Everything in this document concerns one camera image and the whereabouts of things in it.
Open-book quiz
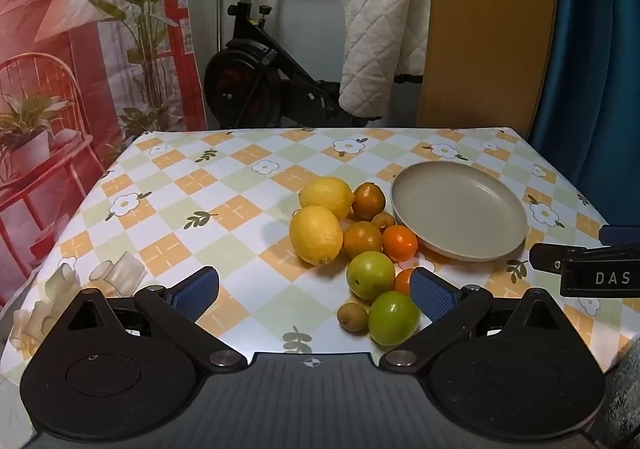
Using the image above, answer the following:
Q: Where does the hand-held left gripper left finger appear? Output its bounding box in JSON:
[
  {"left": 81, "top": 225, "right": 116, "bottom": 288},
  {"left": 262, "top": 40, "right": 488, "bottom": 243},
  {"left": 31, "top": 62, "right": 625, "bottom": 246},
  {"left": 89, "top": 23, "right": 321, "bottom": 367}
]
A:
[{"left": 65, "top": 266, "right": 248, "bottom": 374}]

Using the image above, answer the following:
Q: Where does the red printed backdrop with plants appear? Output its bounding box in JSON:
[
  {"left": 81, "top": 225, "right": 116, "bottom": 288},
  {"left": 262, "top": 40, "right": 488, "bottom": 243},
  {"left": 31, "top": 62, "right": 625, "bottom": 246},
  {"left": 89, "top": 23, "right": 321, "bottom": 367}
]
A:
[{"left": 0, "top": 0, "right": 208, "bottom": 310}]

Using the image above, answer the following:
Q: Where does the white quilted jacket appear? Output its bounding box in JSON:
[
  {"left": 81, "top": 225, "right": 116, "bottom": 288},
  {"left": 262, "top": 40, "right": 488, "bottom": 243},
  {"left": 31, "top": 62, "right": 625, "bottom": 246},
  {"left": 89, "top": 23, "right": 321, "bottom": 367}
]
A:
[{"left": 338, "top": 0, "right": 433, "bottom": 117}]

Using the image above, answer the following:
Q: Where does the dark orange tangerine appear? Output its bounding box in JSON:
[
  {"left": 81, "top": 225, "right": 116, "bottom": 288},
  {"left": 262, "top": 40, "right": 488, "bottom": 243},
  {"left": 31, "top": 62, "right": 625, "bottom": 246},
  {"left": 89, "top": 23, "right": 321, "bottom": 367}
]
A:
[
  {"left": 343, "top": 221, "right": 384, "bottom": 260},
  {"left": 352, "top": 183, "right": 386, "bottom": 221}
]

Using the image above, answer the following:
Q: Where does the black exercise bike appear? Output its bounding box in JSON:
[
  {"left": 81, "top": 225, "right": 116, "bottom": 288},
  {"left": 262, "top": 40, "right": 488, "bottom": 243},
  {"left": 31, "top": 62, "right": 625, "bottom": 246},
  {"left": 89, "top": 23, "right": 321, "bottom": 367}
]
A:
[{"left": 202, "top": 0, "right": 396, "bottom": 130}]

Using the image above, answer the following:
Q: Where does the brown kiwi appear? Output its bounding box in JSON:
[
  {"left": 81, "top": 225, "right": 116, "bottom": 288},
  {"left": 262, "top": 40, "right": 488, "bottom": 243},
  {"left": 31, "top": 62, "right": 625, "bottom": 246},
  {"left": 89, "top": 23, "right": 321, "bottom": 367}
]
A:
[{"left": 337, "top": 302, "right": 370, "bottom": 331}]

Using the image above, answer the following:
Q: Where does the wooden board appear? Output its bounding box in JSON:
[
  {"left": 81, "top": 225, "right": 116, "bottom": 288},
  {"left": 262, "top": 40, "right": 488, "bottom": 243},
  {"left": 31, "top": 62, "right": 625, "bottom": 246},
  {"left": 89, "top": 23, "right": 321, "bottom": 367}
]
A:
[{"left": 417, "top": 0, "right": 560, "bottom": 140}]

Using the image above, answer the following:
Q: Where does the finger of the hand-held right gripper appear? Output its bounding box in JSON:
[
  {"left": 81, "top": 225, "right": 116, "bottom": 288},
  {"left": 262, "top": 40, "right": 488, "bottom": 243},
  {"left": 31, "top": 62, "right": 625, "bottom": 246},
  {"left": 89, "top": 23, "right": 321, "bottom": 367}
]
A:
[
  {"left": 529, "top": 243, "right": 587, "bottom": 276},
  {"left": 599, "top": 225, "right": 640, "bottom": 246}
]

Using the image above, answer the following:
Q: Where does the beige round plate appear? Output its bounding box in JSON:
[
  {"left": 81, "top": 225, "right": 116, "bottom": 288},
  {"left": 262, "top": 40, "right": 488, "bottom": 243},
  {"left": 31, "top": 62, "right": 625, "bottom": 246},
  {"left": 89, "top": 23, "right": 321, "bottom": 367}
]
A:
[{"left": 390, "top": 161, "right": 529, "bottom": 262}]

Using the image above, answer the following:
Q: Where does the blue curtain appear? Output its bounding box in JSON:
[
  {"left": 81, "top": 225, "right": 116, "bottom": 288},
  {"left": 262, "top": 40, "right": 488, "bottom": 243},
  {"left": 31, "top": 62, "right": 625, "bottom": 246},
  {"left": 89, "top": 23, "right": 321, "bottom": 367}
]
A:
[{"left": 530, "top": 0, "right": 640, "bottom": 225}]

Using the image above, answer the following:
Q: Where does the bright orange tangerine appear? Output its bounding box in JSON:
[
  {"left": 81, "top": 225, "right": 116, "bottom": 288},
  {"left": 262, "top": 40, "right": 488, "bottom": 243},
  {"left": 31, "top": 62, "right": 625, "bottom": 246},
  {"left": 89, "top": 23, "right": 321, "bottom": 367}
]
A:
[
  {"left": 394, "top": 268, "right": 416, "bottom": 295},
  {"left": 383, "top": 225, "right": 419, "bottom": 263}
]

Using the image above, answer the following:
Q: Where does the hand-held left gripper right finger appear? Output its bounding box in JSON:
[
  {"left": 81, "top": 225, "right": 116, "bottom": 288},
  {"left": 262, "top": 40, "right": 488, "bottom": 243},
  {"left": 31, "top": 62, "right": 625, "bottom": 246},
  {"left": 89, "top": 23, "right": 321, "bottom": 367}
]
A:
[{"left": 380, "top": 267, "right": 561, "bottom": 374}]

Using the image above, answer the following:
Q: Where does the large yellow lemon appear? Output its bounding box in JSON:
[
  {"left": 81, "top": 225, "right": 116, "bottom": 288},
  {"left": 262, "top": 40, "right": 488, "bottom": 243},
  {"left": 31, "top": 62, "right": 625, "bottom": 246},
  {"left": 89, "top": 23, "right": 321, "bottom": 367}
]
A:
[{"left": 289, "top": 205, "right": 344, "bottom": 266}]

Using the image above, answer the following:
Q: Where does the checkered floral tablecloth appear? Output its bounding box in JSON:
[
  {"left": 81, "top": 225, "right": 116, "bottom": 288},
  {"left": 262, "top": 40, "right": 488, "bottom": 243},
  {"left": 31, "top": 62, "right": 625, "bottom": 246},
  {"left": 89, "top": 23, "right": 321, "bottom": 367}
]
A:
[{"left": 0, "top": 128, "right": 640, "bottom": 449}]

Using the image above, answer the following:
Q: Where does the green tomato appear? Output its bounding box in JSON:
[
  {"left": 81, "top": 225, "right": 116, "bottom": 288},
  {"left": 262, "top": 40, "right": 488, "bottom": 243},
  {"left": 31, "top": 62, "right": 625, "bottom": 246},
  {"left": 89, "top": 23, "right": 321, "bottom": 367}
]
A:
[
  {"left": 347, "top": 251, "right": 396, "bottom": 300},
  {"left": 368, "top": 291, "right": 421, "bottom": 347}
]

